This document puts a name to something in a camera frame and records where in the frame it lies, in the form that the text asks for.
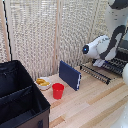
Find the red plastic cup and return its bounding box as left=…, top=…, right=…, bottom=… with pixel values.
left=51, top=82, right=65, bottom=100

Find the black wire rack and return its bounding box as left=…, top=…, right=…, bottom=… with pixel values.
left=79, top=64, right=112, bottom=85

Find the black dish rack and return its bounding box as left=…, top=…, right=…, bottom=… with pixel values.
left=99, top=38, right=128, bottom=76

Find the thin black pole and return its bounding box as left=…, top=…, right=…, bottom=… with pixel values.
left=2, top=0, right=13, bottom=63

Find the white bowl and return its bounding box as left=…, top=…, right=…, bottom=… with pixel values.
left=35, top=76, right=53, bottom=92

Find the black fabric storage box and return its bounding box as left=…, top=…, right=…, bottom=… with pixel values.
left=0, top=59, right=52, bottom=128

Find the blue hardcover book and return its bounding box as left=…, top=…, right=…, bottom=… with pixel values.
left=58, top=60, right=83, bottom=92

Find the yellow food piece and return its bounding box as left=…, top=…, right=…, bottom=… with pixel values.
left=35, top=78, right=47, bottom=85
left=39, top=81, right=51, bottom=87

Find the woven folding screen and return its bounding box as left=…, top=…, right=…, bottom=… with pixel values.
left=0, top=0, right=118, bottom=81

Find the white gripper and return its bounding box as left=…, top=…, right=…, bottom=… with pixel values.
left=92, top=58, right=107, bottom=68

